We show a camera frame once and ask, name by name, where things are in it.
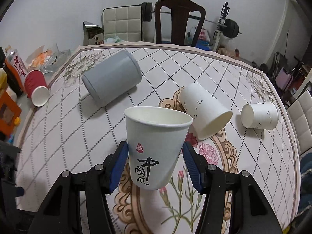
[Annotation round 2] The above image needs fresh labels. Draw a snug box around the barbell with black plates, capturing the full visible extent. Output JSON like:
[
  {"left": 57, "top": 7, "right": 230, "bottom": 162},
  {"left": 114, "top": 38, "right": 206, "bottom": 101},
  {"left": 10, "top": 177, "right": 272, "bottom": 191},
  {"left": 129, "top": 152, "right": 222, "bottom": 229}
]
[{"left": 141, "top": 2, "right": 242, "bottom": 39}]

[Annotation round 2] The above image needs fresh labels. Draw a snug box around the pink suitcase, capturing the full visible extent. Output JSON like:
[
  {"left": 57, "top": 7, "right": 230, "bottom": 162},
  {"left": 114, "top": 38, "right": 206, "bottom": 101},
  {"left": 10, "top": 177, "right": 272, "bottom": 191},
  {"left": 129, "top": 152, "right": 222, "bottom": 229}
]
[{"left": 275, "top": 68, "right": 293, "bottom": 90}]

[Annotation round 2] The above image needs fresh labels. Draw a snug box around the red ribbed paper cup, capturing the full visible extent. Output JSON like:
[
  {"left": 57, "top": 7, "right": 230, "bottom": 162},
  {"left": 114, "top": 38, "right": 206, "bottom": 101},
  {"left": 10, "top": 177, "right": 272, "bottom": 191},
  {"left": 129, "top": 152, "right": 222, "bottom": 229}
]
[{"left": 24, "top": 70, "right": 50, "bottom": 107}]

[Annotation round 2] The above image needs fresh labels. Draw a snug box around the white barbell rack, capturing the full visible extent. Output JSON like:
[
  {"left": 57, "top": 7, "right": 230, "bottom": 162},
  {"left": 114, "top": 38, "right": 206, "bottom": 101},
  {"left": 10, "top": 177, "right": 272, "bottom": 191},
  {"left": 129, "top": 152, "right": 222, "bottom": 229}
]
[{"left": 148, "top": 0, "right": 239, "bottom": 51}]

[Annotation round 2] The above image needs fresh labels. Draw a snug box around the dark wooden chair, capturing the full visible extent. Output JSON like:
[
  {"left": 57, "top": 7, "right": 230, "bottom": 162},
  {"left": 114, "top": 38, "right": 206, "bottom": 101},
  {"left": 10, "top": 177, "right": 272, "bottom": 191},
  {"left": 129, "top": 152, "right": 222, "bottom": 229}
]
[{"left": 154, "top": 0, "right": 206, "bottom": 47}]

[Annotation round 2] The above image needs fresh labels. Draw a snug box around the white paper cup right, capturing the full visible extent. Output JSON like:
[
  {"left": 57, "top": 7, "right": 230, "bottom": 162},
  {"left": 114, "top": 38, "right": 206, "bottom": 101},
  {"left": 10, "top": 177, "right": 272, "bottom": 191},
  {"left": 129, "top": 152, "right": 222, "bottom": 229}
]
[{"left": 241, "top": 102, "right": 279, "bottom": 130}]

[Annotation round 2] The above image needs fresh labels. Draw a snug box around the dark gift bag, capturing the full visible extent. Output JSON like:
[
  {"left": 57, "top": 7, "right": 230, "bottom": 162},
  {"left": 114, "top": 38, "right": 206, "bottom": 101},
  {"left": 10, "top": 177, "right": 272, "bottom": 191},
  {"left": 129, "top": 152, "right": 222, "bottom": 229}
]
[{"left": 83, "top": 21, "right": 104, "bottom": 46}]

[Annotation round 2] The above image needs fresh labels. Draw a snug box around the white paper cup centre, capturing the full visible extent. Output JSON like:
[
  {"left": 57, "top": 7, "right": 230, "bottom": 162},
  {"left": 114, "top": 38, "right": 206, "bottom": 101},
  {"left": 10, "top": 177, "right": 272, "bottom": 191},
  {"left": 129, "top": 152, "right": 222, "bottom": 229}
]
[{"left": 180, "top": 83, "right": 233, "bottom": 141}]

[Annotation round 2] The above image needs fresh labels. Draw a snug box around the orange snack bag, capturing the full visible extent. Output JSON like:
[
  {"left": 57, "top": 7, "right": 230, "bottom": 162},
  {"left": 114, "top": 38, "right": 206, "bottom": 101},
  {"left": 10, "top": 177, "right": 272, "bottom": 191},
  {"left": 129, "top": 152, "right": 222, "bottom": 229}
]
[{"left": 26, "top": 43, "right": 60, "bottom": 74}]

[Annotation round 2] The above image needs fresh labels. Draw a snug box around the white padded chair right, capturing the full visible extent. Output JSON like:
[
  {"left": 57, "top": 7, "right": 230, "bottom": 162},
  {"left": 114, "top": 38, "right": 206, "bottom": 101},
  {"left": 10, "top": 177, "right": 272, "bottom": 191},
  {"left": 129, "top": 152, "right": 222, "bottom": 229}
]
[{"left": 287, "top": 90, "right": 312, "bottom": 156}]

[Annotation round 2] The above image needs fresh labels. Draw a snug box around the floral diamond pattern tablecloth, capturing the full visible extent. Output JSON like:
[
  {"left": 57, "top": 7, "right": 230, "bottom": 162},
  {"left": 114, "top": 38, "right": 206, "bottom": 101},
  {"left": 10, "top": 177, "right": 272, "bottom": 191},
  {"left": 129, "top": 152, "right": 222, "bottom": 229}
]
[{"left": 16, "top": 44, "right": 300, "bottom": 233}]

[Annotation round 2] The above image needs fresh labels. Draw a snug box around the white paper cup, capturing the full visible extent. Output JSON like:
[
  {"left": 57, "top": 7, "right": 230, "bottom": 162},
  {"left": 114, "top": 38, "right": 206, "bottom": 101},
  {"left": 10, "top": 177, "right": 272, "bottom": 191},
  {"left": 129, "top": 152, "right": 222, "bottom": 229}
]
[
  {"left": 180, "top": 83, "right": 233, "bottom": 141},
  {"left": 241, "top": 102, "right": 279, "bottom": 130}
]

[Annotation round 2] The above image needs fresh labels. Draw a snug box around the red white plastic bag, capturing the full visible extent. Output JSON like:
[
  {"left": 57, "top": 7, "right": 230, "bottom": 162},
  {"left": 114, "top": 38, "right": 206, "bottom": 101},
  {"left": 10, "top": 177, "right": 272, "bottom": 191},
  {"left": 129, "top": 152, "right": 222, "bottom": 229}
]
[{"left": 198, "top": 28, "right": 210, "bottom": 42}]

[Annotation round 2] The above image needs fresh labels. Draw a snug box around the white cup with black calligraphy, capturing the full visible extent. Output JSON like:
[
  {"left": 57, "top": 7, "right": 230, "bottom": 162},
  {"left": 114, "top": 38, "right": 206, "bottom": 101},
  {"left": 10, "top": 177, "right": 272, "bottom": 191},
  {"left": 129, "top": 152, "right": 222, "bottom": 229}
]
[{"left": 124, "top": 106, "right": 193, "bottom": 190}]

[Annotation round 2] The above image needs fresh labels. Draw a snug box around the orange gift box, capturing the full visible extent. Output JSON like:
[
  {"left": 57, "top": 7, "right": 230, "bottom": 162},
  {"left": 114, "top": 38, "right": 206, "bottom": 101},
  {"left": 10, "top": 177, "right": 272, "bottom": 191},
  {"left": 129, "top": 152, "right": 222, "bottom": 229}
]
[{"left": 0, "top": 90, "right": 21, "bottom": 136}]

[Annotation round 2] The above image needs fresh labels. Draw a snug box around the grey plastic cup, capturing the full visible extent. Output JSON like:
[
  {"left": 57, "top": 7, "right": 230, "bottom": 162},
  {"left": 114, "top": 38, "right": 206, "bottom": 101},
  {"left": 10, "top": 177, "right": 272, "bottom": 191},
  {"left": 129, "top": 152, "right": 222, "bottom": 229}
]
[{"left": 82, "top": 50, "right": 142, "bottom": 107}]

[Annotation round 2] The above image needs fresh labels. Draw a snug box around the white padded chair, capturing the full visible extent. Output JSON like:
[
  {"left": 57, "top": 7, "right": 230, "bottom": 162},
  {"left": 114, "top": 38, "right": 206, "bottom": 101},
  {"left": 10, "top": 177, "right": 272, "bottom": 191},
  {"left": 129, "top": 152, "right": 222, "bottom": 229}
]
[
  {"left": 287, "top": 90, "right": 312, "bottom": 156},
  {"left": 102, "top": 5, "right": 143, "bottom": 42}
]

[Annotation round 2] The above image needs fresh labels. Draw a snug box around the blue crumpled cloth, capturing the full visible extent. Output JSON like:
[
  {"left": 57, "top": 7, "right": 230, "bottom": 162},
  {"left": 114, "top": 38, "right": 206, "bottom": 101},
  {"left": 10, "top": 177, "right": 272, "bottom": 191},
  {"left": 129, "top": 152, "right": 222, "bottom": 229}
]
[{"left": 297, "top": 153, "right": 312, "bottom": 215}]

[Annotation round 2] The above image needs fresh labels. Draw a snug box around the white padded chair back left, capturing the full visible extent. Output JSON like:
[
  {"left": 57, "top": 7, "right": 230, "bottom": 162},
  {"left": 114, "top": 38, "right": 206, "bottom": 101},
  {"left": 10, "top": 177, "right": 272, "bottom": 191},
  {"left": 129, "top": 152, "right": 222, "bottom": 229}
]
[{"left": 102, "top": 5, "right": 143, "bottom": 42}]

